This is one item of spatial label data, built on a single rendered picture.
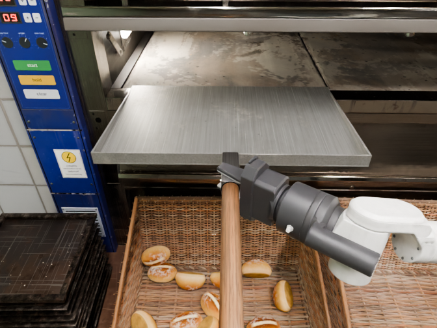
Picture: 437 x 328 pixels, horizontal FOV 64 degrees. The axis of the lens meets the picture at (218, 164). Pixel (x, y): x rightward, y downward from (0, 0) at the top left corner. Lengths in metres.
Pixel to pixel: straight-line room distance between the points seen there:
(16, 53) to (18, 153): 0.34
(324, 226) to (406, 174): 0.68
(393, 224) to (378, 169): 0.61
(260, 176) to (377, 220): 0.19
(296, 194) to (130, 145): 0.38
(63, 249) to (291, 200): 0.69
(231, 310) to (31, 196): 0.98
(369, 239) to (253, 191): 0.19
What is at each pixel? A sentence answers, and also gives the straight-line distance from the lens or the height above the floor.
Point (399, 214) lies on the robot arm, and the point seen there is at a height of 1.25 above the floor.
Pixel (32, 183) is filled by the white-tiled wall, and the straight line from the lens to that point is 1.27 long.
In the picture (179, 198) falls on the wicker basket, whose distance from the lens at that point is 1.11.
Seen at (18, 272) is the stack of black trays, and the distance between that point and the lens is 1.05.
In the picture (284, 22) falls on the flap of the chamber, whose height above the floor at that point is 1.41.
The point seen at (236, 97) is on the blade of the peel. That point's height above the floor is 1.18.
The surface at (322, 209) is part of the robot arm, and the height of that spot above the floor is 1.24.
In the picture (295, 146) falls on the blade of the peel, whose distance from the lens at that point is 0.76.
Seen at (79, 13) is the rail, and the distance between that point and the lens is 0.78.
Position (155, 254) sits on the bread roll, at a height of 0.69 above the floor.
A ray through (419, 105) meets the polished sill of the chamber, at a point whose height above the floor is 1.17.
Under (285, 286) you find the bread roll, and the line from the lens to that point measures 1.16.
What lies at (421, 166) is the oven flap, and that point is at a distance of 1.20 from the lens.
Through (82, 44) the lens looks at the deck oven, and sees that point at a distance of 0.96.
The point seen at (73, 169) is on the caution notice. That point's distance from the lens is 1.13.
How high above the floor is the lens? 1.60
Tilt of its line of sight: 37 degrees down
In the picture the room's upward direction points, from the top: straight up
